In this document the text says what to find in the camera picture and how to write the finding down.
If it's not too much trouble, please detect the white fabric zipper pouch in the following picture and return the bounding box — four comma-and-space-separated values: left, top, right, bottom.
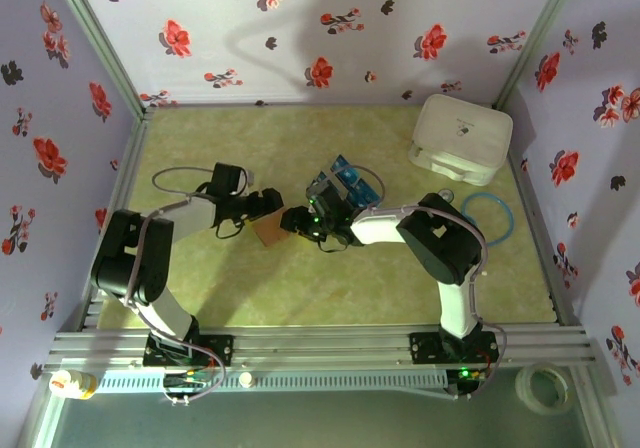
407, 92, 515, 188

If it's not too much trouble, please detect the blue tube stethoscope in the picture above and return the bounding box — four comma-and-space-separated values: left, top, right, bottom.
438, 187, 515, 248

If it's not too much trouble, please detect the small circuit board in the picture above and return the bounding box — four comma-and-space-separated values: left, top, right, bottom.
163, 371, 214, 400
446, 365, 489, 400

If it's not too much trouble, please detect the white bottle yellow cap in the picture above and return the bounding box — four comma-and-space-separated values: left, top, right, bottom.
48, 369, 98, 400

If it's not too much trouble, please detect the clear tape roll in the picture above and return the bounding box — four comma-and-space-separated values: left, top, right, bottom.
514, 361, 576, 416

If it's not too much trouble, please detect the lavender left arm cable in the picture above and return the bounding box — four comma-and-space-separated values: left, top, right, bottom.
124, 166, 221, 314

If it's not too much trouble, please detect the thin aluminium rail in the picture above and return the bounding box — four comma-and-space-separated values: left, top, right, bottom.
147, 100, 499, 112

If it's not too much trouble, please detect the aluminium side rail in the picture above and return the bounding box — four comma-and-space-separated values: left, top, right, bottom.
77, 107, 157, 332
494, 105, 586, 328

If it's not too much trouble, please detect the long aluminium frame rail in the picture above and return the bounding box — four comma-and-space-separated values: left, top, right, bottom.
42, 323, 600, 374

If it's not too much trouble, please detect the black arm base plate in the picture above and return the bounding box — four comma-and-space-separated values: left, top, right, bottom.
408, 331, 500, 365
143, 334, 235, 368

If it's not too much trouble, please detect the white slotted cable duct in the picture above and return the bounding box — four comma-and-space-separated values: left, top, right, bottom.
94, 370, 450, 395

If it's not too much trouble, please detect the lavender left base cable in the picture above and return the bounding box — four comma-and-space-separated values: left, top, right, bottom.
162, 340, 227, 407

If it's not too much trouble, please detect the lavender base cable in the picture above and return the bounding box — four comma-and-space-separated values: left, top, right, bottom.
162, 340, 227, 407
469, 319, 510, 400

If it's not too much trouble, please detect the lavender right base cable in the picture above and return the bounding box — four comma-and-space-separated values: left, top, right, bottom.
469, 319, 510, 400

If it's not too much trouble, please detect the aluminium frame post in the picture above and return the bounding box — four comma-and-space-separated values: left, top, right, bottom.
492, 0, 581, 112
47, 0, 151, 119

